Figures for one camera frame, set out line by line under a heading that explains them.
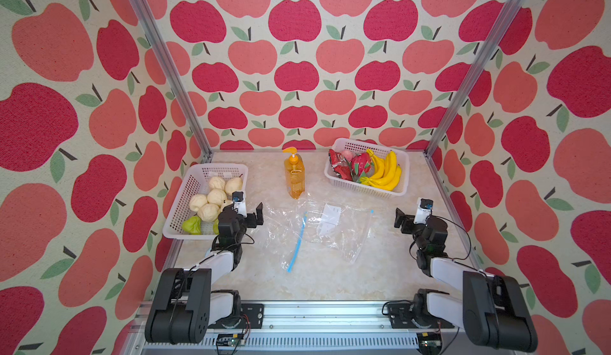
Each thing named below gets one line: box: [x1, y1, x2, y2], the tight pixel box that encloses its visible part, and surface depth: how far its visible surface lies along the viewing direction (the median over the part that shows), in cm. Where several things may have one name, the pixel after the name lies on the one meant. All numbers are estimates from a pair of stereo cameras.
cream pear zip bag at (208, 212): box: [197, 202, 221, 223], surface depth 93 cm
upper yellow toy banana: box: [381, 150, 397, 181], surface depth 104 cm
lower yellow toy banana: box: [359, 148, 402, 192], surface depth 103 cm
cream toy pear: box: [224, 173, 244, 196], surface depth 102 cm
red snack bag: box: [327, 148, 354, 181], surface depth 102 cm
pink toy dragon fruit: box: [350, 152, 373, 183], surface depth 107 cm
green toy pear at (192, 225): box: [182, 215, 202, 235], surface depth 91 cm
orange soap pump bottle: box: [282, 146, 305, 200], surface depth 95 cm
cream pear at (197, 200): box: [189, 193, 208, 213], surface depth 96 cm
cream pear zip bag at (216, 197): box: [206, 187, 228, 208], surface depth 98 cm
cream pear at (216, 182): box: [208, 175, 226, 191], surface depth 103 cm
